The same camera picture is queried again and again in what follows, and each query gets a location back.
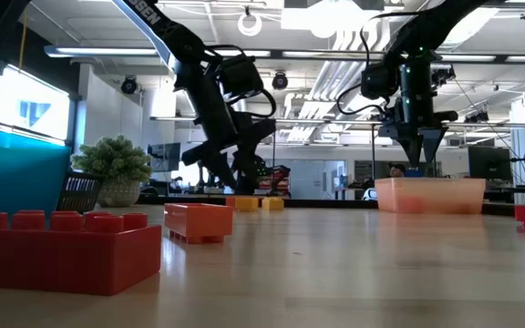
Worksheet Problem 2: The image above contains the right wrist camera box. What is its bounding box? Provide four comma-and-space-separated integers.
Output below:
430, 62, 457, 88

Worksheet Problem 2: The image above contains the orange translucent plastic bin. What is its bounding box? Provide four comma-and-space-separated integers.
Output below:
374, 177, 487, 215

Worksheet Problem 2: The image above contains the blue plastic tray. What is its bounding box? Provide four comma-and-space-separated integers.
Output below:
0, 123, 72, 220

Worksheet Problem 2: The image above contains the bright screen with blue logo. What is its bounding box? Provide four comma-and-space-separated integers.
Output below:
0, 63, 73, 148

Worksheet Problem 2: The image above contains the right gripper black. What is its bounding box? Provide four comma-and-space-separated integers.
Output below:
378, 97, 459, 169

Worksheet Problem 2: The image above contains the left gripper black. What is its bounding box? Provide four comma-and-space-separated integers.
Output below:
180, 113, 277, 192

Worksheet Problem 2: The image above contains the long red toy brick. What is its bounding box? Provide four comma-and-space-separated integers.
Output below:
0, 210, 163, 298

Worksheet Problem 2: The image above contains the black round ceiling camera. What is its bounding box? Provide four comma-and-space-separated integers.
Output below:
271, 71, 290, 91
120, 76, 139, 96

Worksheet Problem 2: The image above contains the black background station frame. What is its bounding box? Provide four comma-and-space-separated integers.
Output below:
150, 116, 412, 197

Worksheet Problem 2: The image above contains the green potted plant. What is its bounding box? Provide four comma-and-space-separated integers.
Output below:
70, 134, 154, 209

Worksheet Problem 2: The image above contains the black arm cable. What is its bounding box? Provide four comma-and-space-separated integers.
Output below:
205, 44, 278, 120
335, 11, 427, 116

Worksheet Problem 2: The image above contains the black overhead light bar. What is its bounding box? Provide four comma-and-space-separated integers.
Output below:
43, 44, 525, 64

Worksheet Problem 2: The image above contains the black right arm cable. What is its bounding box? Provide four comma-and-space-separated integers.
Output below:
335, 11, 427, 116

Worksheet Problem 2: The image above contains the dark wall monitor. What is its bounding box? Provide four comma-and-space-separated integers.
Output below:
147, 142, 182, 173

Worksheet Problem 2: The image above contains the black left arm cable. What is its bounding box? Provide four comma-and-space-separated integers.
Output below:
205, 44, 278, 120

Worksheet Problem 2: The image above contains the yellow toy brick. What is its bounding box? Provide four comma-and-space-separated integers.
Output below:
261, 196, 285, 211
234, 196, 260, 213

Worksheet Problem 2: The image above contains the black desk monitor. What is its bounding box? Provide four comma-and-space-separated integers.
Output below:
468, 145, 513, 181

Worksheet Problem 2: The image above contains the black mesh basket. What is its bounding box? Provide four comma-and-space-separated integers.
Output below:
56, 171, 104, 215

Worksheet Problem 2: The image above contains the white hanging ring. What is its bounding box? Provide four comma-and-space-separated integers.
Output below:
237, 11, 263, 37

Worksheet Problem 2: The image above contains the red background machine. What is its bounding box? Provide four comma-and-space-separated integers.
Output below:
262, 164, 292, 197

